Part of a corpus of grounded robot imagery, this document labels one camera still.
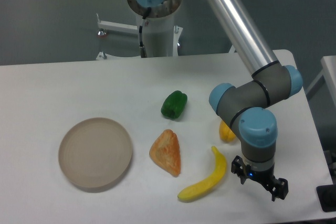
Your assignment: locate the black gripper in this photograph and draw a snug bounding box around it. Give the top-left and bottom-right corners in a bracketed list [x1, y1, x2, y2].
[231, 156, 288, 201]

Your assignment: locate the yellow bell pepper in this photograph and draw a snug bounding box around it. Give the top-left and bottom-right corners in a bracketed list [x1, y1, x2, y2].
[219, 121, 236, 142]

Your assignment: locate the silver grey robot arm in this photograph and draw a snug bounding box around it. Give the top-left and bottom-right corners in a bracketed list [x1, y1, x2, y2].
[128, 0, 302, 199]

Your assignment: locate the green bell pepper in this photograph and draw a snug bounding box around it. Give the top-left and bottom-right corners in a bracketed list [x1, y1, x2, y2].
[161, 90, 187, 120]

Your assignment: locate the yellow banana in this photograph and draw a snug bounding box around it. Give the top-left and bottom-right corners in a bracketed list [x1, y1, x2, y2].
[177, 146, 227, 202]

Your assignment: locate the black device at table edge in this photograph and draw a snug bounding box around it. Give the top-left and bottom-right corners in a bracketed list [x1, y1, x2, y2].
[316, 185, 335, 212]

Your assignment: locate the orange pastry turnover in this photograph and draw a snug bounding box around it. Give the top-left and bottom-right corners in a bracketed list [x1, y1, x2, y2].
[149, 129, 181, 177]

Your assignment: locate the white side table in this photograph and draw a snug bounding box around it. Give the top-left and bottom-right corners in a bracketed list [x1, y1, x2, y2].
[305, 56, 335, 103]

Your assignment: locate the beige round plate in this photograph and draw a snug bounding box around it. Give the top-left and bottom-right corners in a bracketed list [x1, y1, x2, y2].
[58, 118, 133, 193]

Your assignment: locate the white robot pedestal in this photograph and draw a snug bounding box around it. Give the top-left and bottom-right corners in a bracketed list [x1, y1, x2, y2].
[96, 0, 183, 58]

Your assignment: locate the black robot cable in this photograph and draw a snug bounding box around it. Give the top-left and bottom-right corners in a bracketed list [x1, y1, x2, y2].
[138, 6, 152, 58]

